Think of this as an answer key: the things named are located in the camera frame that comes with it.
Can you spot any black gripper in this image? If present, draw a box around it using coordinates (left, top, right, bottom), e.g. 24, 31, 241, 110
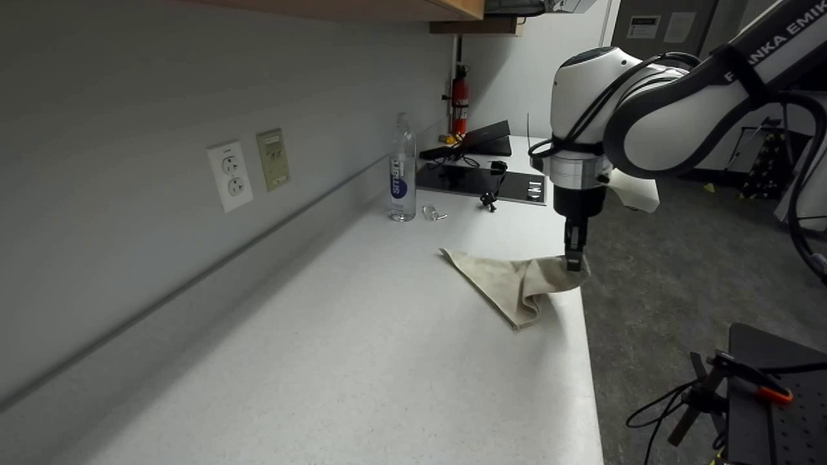
553, 182, 611, 274

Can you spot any stained beige cloth towel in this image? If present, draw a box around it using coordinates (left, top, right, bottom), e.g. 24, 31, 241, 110
438, 246, 590, 331

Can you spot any black glass cooktop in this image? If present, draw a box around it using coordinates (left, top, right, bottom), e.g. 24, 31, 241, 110
416, 161, 547, 207

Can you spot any black dustpan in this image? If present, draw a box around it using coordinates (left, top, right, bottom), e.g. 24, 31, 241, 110
419, 118, 514, 163

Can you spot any clear plastic water bottle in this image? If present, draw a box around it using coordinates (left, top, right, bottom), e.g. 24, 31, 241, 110
385, 110, 422, 225

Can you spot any red fire extinguisher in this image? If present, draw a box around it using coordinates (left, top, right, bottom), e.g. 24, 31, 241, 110
444, 61, 474, 144

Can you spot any grey door sign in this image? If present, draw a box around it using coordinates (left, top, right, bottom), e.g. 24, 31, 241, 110
626, 12, 665, 40

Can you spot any white appliance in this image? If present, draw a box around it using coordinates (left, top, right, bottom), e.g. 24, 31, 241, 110
772, 150, 827, 234

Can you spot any white paper door sign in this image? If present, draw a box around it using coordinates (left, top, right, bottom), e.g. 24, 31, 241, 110
661, 9, 697, 47

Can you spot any black perforated table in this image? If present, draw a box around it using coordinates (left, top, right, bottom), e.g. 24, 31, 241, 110
724, 321, 827, 465

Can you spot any grey door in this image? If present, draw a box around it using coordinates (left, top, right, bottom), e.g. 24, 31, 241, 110
613, 0, 718, 61

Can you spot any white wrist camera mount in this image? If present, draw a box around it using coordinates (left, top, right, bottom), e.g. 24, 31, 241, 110
608, 166, 665, 217

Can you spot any small black tripod camera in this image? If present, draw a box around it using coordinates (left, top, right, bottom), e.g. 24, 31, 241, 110
479, 158, 511, 213

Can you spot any black stand with cables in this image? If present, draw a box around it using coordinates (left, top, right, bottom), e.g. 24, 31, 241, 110
624, 349, 735, 465

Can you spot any orange-handled clamp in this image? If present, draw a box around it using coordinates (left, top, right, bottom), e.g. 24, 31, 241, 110
711, 349, 799, 407

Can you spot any beige wall switch plate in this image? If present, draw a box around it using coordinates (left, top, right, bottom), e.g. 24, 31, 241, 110
254, 126, 293, 194

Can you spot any white electrical wall outlet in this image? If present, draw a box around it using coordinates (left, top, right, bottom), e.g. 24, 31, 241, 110
205, 140, 257, 213

